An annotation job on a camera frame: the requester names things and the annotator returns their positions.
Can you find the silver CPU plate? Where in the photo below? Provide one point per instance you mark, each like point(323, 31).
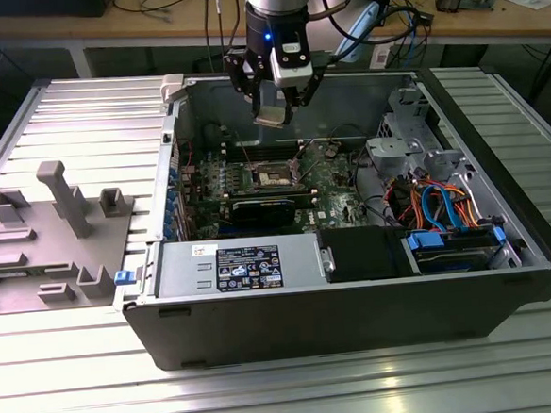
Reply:
point(269, 117)

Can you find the silver metal drive cage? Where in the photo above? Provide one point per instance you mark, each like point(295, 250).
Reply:
point(389, 149)

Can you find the CPU socket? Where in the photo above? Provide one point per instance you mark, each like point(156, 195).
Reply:
point(273, 177)

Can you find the beige case latch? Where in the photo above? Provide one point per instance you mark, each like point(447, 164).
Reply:
point(172, 86)

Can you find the silver power supply unit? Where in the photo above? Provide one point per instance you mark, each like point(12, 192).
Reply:
point(185, 269)

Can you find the black RAM slots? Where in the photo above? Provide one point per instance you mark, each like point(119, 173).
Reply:
point(303, 197)
point(262, 151)

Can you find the large black box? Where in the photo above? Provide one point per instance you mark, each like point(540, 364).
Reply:
point(30, 8)

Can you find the wooden desk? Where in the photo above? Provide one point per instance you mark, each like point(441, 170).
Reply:
point(149, 26)

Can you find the grey plastic parts rack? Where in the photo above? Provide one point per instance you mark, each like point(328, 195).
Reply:
point(47, 260)

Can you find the blue case latch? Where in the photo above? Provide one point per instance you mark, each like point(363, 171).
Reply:
point(123, 277)

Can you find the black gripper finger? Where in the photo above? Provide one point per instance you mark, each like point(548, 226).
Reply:
point(287, 108)
point(256, 101)

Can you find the green motherboard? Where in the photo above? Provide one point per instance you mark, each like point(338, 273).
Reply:
point(336, 202)

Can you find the black open PC case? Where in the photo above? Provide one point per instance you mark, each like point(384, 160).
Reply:
point(312, 322)

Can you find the hard disk in blue carrier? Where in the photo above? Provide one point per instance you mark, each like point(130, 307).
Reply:
point(449, 256)

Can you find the black graphics card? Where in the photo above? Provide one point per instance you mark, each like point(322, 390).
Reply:
point(262, 212)

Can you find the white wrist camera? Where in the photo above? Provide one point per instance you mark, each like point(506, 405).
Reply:
point(292, 70)

